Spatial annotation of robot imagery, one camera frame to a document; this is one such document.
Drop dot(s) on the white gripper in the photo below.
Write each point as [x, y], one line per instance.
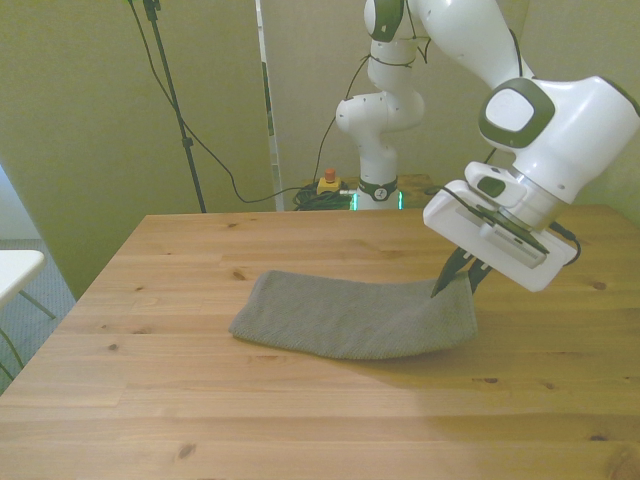
[465, 230]

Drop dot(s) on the grey towel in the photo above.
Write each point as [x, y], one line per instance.
[340, 320]

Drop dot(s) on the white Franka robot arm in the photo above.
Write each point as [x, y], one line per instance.
[575, 130]

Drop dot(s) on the yellow emergency stop button box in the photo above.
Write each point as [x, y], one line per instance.
[329, 186]

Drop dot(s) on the black straight tripod pole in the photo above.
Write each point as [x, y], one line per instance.
[187, 144]

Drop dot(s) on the white folding table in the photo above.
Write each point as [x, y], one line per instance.
[17, 270]

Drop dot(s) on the black flat wrist camera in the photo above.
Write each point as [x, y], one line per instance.
[510, 227]

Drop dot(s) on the white vertical panel post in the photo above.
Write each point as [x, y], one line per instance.
[270, 160]

